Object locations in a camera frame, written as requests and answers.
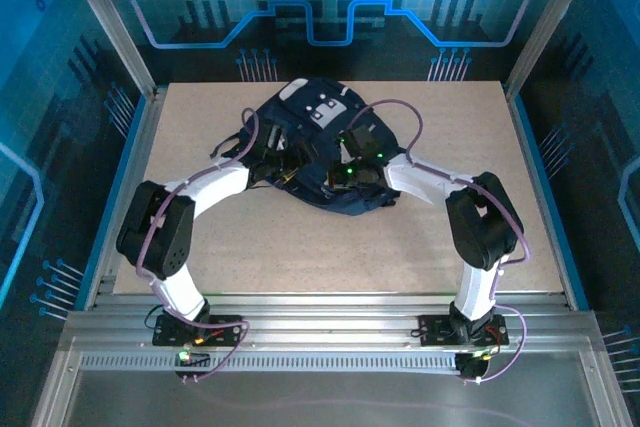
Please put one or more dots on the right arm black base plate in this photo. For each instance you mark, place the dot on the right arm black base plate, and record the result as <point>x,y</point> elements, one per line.
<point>435,332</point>

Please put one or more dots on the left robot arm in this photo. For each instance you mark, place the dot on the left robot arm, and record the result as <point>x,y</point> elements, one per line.
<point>155,237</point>

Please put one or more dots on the navy blue student backpack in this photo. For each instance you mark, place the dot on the navy blue student backpack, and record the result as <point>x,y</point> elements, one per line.
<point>345,202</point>

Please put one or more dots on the aluminium frame post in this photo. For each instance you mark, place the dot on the aluminium frame post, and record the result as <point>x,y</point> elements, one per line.
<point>105,22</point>
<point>550,22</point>

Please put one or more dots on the aluminium front rail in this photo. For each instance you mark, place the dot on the aluminium front rail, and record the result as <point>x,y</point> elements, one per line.
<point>325,319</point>

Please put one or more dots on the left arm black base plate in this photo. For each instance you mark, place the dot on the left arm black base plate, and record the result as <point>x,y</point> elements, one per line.
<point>170,332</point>

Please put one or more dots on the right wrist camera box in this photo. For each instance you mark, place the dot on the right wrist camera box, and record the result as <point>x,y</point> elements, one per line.
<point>364,139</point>

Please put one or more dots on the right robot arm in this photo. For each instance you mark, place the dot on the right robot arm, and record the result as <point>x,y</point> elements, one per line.
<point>480,232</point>

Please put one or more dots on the aluminium side rail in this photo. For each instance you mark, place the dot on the aluminium side rail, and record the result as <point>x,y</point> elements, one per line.
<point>127,182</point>
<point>545,187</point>

